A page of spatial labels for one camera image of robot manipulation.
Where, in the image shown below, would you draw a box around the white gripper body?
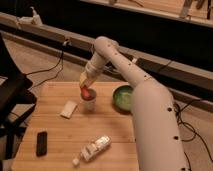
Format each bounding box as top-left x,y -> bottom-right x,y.
85,60 -> 106,81

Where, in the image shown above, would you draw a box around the white spray bottle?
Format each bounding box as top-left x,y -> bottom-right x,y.
17,6 -> 43,26

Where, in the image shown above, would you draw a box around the white ceramic cup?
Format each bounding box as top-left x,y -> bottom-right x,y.
81,89 -> 96,111

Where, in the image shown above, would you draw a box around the green bowl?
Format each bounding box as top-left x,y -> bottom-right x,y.
112,85 -> 133,112

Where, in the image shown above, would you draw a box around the clear plastic bottle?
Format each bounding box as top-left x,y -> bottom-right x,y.
72,135 -> 111,167

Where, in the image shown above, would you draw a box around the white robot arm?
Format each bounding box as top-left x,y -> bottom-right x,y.
79,36 -> 189,171

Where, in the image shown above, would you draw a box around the black rectangular remote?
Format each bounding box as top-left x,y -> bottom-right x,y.
36,131 -> 47,157

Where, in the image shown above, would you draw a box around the black cable on floor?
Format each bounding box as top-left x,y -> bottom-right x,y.
25,41 -> 69,90

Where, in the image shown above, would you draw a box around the white sponge block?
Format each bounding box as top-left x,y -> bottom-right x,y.
60,101 -> 77,119

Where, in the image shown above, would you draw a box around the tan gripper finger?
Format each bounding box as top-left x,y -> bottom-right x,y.
85,79 -> 96,89
79,73 -> 87,88

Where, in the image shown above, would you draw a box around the black chair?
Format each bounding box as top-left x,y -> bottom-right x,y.
0,34 -> 37,159

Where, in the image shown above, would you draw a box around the black cables at right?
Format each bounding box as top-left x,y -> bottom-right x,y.
173,98 -> 213,171

